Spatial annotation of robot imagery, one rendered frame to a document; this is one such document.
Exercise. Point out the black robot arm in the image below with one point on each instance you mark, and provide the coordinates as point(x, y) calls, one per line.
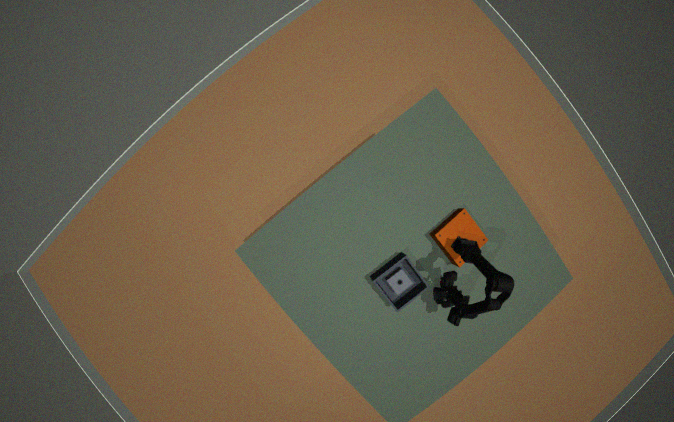
point(496, 281)

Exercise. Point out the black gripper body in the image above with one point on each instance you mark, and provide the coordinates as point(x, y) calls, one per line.
point(449, 278)

